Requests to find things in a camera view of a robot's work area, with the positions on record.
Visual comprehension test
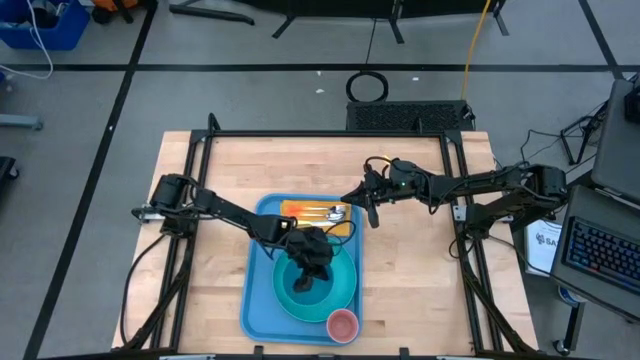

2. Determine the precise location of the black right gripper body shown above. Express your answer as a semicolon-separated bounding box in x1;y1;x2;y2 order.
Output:
366;169;434;229

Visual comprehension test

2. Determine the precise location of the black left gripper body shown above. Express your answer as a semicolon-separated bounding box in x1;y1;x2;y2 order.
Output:
284;227;335;271

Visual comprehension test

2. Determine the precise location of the blue bowl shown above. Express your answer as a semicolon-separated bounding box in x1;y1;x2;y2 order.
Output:
284;254;337;307

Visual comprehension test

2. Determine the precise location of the teal plate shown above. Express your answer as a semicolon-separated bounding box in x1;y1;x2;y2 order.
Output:
272;238;358;324

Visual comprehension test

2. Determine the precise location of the orange-handled spoon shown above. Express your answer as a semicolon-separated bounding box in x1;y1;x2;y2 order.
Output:
292;205;348;224

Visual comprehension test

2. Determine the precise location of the orange cloth napkin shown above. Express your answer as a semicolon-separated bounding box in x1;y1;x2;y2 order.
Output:
279;199;353;238

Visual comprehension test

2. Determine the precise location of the pink ribbed cup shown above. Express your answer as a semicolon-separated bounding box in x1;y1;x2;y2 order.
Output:
326;308;360;345

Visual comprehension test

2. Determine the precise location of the blue plastic tray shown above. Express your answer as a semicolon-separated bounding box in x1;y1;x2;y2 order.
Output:
240;193;364;347

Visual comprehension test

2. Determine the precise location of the black perforated computer case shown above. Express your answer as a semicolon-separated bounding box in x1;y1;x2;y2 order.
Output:
345;99;475;133

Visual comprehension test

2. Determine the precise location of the white printed box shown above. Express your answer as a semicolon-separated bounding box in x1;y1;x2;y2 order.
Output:
524;218;564;277

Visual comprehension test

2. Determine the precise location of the black stand with legs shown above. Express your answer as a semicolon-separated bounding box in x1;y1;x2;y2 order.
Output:
234;0;511;46

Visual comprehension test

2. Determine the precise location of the small black floor stand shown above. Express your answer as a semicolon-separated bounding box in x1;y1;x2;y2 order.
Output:
559;102;609;166

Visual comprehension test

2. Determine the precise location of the grey laptop with lit keyboard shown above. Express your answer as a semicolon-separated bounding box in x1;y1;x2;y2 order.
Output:
549;78;640;324

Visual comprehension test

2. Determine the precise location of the black bar on floor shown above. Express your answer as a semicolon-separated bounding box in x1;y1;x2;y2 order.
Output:
168;3;256;26

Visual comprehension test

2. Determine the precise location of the orange and black bag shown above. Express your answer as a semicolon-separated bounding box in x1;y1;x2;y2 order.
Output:
89;0;156;25

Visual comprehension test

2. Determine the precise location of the black caster base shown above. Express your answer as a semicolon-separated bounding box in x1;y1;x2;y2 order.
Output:
0;155;20;184

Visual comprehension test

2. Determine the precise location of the grey metal foot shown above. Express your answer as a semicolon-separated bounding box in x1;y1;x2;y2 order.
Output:
0;113;44;131

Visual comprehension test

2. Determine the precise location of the blue plastic bin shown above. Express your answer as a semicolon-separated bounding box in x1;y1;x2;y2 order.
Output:
0;0;92;51

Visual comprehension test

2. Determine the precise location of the black left gripper cable loop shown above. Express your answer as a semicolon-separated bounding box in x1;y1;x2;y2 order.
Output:
323;218;358;247

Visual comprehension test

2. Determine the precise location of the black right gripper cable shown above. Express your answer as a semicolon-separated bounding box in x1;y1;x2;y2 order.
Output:
363;155;392;175

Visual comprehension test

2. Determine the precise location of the black metal table frame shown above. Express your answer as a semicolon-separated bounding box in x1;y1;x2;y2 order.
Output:
112;112;539;357

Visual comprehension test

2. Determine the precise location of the coiled black cable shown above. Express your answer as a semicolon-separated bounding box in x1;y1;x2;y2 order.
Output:
344;18;390;104

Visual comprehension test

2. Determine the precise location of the yellow cable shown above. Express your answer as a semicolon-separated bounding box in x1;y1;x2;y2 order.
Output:
459;0;494;101

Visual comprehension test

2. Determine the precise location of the long black left arm cable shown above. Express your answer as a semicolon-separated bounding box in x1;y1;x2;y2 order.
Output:
118;232;169;346

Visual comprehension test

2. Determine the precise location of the white cable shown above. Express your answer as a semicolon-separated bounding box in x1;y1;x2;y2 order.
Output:
0;0;55;81

